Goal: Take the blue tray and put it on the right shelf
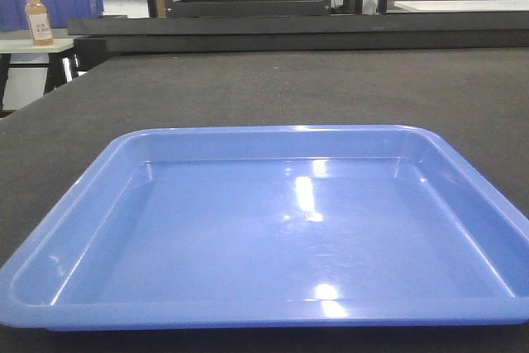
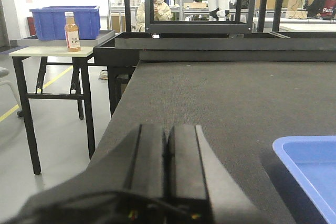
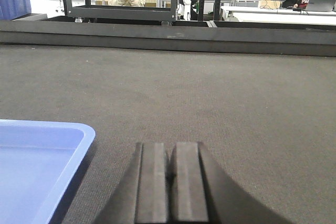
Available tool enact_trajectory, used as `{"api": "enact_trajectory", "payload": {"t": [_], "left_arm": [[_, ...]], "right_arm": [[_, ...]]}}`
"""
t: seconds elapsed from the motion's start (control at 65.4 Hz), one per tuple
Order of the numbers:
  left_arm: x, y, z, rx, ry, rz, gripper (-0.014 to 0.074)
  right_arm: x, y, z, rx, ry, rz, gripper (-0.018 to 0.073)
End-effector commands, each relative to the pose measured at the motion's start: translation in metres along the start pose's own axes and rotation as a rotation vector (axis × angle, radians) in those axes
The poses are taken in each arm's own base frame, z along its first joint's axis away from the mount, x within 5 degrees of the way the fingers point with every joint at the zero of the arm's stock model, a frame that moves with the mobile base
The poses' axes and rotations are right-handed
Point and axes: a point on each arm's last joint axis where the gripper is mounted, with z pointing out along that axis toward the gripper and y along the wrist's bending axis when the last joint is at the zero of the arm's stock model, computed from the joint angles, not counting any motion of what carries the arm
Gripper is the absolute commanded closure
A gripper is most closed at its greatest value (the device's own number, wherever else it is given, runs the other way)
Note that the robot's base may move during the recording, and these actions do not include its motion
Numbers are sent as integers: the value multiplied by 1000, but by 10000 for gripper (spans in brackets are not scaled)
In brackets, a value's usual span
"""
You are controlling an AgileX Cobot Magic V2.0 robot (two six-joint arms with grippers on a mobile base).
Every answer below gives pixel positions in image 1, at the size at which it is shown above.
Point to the blue plastic tray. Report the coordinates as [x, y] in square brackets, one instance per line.
[273, 226]

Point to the white side table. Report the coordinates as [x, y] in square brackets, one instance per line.
[62, 49]

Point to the orange juice bottle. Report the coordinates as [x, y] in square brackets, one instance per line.
[38, 22]

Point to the white desk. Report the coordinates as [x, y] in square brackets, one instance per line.
[434, 6]

